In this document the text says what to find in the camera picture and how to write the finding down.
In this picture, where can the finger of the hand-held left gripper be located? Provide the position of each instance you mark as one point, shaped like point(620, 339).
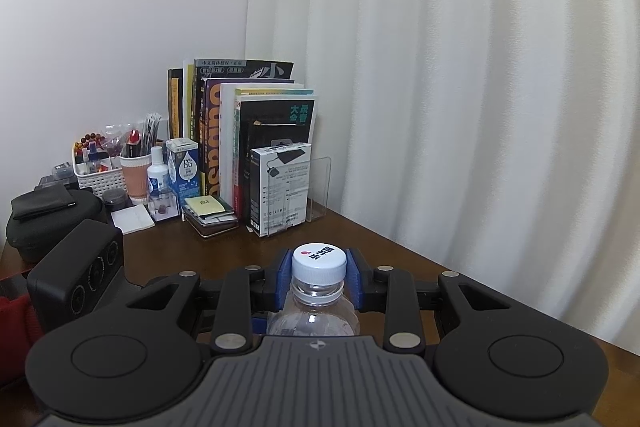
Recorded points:
point(258, 323)

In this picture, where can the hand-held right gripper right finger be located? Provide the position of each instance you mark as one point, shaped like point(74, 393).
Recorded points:
point(356, 279)

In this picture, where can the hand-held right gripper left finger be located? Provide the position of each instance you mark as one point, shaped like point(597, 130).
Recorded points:
point(283, 279)

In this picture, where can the white bottle cap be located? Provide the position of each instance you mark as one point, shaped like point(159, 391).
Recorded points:
point(320, 262)

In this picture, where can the clear plastic water bottle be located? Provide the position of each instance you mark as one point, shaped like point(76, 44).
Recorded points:
point(314, 314)

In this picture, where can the small white plastic bottle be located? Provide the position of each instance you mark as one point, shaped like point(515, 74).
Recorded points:
point(158, 174)

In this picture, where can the black zippered case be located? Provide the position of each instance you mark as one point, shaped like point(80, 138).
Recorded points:
point(55, 229)

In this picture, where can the black wallet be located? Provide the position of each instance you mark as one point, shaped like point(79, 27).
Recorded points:
point(42, 202)

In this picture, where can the white notepad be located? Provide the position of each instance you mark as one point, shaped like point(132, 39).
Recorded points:
point(132, 219)

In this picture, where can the red cloth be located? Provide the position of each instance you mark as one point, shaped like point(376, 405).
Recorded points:
point(12, 322)

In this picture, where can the small dark round jar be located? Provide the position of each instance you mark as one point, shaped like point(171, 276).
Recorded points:
point(115, 198)

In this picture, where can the white printed product box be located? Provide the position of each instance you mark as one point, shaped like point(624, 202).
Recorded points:
point(280, 189)

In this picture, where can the white slotted organizer basket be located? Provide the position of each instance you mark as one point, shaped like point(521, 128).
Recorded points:
point(100, 184)

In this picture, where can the clear acrylic bookend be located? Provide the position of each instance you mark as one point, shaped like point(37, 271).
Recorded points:
point(320, 187)

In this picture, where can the yellow sticky note pad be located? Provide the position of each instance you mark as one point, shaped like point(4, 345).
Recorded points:
point(205, 206)

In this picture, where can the small clear plastic box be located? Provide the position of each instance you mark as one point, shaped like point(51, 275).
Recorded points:
point(163, 206)

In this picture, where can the paper cup with brown sleeve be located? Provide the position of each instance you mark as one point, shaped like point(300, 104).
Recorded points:
point(135, 177)

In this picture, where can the blue and white carton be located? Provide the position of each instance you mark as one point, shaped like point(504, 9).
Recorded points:
point(183, 167)

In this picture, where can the row of books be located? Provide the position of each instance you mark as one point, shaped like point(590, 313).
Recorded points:
point(225, 127)

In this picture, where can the white curtain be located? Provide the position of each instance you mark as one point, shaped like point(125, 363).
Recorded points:
point(450, 82)

